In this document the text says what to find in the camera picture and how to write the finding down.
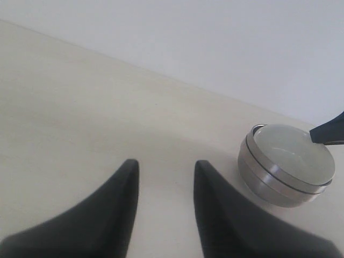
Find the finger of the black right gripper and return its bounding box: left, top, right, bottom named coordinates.
left=309, top=112, right=344, bottom=146

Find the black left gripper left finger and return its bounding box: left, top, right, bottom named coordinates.
left=1, top=159, right=139, bottom=257

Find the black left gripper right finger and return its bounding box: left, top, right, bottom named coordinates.
left=193, top=160, right=343, bottom=257

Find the white ceramic bowl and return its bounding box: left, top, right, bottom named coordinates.
left=253, top=124, right=335, bottom=185

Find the steel bowl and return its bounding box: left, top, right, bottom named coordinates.
left=238, top=135, right=320, bottom=208
left=247, top=124, right=333, bottom=194

